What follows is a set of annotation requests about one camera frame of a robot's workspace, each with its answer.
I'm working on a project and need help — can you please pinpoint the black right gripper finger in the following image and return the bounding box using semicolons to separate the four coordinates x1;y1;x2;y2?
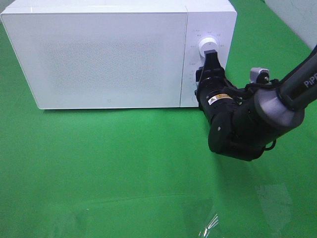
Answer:
203;50;223;73

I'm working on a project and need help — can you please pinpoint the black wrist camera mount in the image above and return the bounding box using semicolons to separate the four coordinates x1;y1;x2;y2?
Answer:
250;67;269;84

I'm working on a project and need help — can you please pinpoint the white microwave door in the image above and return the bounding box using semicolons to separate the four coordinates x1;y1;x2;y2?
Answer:
1;13;187;109

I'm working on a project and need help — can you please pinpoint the white microwave oven body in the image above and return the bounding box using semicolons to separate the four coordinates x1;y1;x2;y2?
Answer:
0;0;237;107

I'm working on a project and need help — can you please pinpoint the white power knob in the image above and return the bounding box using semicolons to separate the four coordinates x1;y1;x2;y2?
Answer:
198;36;218;58

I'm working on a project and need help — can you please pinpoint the green table cloth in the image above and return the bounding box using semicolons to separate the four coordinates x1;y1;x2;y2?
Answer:
0;28;317;238

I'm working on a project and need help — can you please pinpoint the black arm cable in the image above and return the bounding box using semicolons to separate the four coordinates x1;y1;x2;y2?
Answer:
222;79;283;152

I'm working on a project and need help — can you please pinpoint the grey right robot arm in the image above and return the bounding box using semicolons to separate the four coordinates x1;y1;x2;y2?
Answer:
195;50;317;161

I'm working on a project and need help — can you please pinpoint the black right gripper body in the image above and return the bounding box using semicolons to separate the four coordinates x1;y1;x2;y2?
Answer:
195;67;264;161

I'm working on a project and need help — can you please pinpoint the clear tape strip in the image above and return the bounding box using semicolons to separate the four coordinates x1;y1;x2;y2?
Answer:
198;213;219;238

